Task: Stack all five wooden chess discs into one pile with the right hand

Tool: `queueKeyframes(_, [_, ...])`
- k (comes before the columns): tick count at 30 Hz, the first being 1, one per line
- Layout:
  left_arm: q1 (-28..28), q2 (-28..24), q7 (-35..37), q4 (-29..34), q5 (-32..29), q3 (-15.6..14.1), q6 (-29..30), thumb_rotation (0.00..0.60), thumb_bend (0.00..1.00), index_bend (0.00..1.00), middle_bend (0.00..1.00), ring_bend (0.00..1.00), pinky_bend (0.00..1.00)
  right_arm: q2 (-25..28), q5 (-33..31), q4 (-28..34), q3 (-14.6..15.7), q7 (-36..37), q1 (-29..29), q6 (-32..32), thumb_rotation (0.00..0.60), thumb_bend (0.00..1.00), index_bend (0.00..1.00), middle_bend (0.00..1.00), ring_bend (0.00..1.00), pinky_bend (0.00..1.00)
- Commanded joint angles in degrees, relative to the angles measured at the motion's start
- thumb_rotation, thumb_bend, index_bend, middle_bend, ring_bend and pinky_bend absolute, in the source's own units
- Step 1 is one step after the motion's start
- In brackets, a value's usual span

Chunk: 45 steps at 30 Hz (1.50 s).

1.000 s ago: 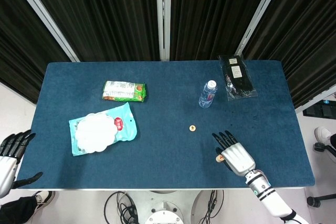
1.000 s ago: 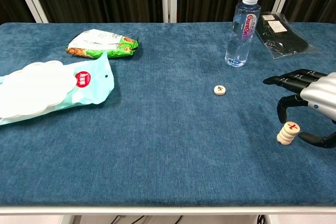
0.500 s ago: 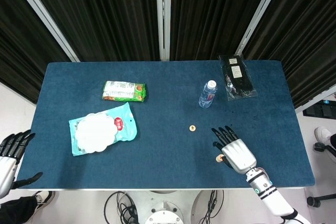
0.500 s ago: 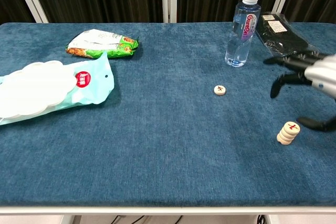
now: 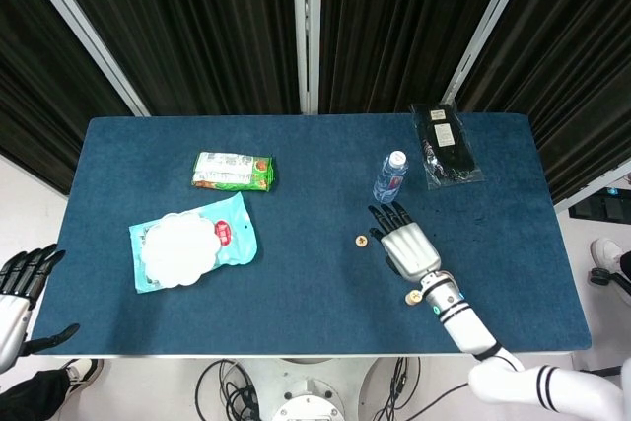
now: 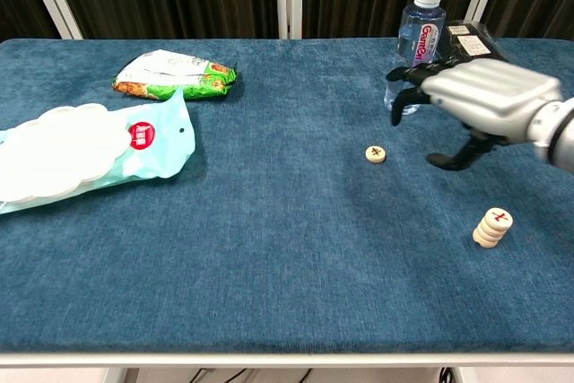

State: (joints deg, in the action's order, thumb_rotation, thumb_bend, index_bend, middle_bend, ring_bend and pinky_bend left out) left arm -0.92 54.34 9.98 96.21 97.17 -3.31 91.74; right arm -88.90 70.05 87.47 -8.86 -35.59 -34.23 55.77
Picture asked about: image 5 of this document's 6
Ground white partition base rail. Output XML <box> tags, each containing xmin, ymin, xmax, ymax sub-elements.
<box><xmin>554</xmin><ymin>159</ymin><xmax>631</xmax><ymax>210</ymax></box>

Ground mint bag of white plates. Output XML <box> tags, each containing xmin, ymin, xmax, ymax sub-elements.
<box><xmin>128</xmin><ymin>191</ymin><xmax>260</xmax><ymax>295</ymax></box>

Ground black floor cable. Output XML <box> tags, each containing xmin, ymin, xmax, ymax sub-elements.
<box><xmin>364</xmin><ymin>356</ymin><xmax>472</xmax><ymax>421</ymax></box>
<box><xmin>194</xmin><ymin>358</ymin><xmax>262</xmax><ymax>421</ymax></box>

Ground blue fabric table cover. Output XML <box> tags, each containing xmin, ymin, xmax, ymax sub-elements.
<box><xmin>29</xmin><ymin>113</ymin><xmax>593</xmax><ymax>356</ymax></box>

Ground clear plastic water bottle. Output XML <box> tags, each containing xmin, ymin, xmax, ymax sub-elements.
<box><xmin>372</xmin><ymin>149</ymin><xmax>411</xmax><ymax>204</ymax></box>

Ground black electronic device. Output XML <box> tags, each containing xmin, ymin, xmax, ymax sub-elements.
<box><xmin>568</xmin><ymin>187</ymin><xmax>631</xmax><ymax>223</ymax></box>

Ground black socks in clear bag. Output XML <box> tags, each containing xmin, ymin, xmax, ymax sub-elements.
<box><xmin>410</xmin><ymin>103</ymin><xmax>485</xmax><ymax>191</ymax></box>

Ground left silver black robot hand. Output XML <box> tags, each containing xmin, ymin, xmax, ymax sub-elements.
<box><xmin>0</xmin><ymin>243</ymin><xmax>82</xmax><ymax>374</ymax></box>

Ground black trouser leg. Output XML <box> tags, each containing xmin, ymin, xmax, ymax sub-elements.
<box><xmin>0</xmin><ymin>368</ymin><xmax>75</xmax><ymax>421</ymax></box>

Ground white grey robot base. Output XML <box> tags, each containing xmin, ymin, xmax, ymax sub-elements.
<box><xmin>236</xmin><ymin>355</ymin><xmax>395</xmax><ymax>421</ymax></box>

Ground black pleated curtain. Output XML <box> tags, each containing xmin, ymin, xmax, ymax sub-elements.
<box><xmin>456</xmin><ymin>0</ymin><xmax>631</xmax><ymax>205</ymax></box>
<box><xmin>0</xmin><ymin>0</ymin><xmax>137</xmax><ymax>195</ymax></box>
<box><xmin>318</xmin><ymin>0</ymin><xmax>524</xmax><ymax>115</ymax></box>
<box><xmin>41</xmin><ymin>0</ymin><xmax>303</xmax><ymax>116</ymax></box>

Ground green snack packet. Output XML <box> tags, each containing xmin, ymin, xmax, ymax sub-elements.
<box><xmin>190</xmin><ymin>151</ymin><xmax>277</xmax><ymax>193</ymax></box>

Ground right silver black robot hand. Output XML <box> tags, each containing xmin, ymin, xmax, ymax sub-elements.
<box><xmin>368</xmin><ymin>201</ymin><xmax>443</xmax><ymax>283</ymax></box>

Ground black office chair base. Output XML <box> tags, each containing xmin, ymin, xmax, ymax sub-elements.
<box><xmin>575</xmin><ymin>266</ymin><xmax>631</xmax><ymax>391</ymax></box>

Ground black and white sneaker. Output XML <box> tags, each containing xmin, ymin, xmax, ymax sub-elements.
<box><xmin>62</xmin><ymin>357</ymin><xmax>105</xmax><ymax>395</ymax></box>

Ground white frame post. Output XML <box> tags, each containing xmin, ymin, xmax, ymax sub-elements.
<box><xmin>291</xmin><ymin>0</ymin><xmax>322</xmax><ymax>115</ymax></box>
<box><xmin>441</xmin><ymin>0</ymin><xmax>546</xmax><ymax>111</ymax></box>
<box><xmin>12</xmin><ymin>0</ymin><xmax>152</xmax><ymax>117</ymax></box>

